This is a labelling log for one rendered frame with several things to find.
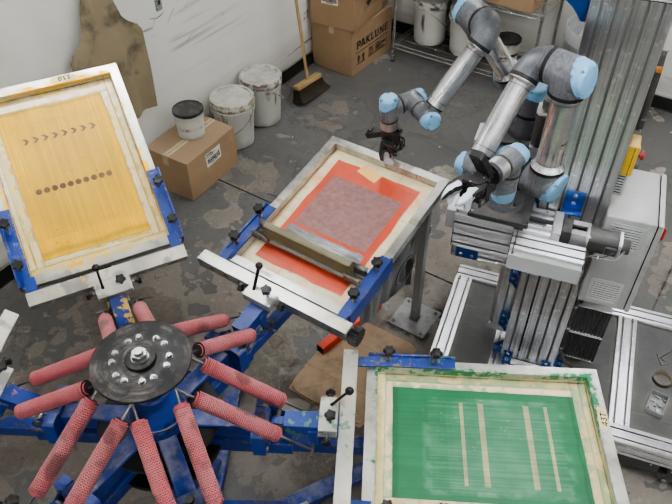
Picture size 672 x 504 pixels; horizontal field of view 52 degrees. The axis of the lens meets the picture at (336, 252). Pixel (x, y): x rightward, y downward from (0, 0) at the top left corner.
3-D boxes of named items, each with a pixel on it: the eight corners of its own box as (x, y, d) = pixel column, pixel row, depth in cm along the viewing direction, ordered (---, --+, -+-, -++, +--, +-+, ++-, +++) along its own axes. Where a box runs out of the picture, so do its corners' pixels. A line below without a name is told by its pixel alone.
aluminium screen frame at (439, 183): (333, 141, 314) (332, 135, 311) (449, 186, 291) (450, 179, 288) (224, 262, 277) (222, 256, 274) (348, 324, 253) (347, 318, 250)
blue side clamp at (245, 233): (268, 212, 293) (265, 201, 287) (278, 217, 291) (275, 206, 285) (224, 262, 278) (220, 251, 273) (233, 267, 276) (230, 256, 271)
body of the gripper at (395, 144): (396, 158, 289) (395, 136, 279) (378, 151, 292) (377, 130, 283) (405, 147, 292) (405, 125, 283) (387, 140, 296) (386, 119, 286)
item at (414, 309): (407, 297, 397) (420, 161, 331) (441, 313, 388) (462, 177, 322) (387, 322, 384) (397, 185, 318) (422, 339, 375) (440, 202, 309)
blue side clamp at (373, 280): (382, 264, 270) (381, 253, 265) (393, 269, 268) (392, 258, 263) (340, 321, 256) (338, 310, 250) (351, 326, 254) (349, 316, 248)
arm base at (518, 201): (526, 192, 266) (531, 172, 259) (519, 217, 256) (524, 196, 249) (487, 184, 270) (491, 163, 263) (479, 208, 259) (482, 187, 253)
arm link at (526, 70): (523, 29, 219) (446, 167, 227) (554, 40, 213) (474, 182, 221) (534, 43, 228) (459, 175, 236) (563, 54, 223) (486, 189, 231)
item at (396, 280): (398, 270, 325) (403, 217, 303) (415, 277, 322) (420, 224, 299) (344, 334, 298) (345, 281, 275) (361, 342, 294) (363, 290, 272)
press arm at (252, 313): (262, 298, 259) (260, 290, 255) (275, 305, 257) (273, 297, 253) (234, 332, 251) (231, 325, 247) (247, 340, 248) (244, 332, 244)
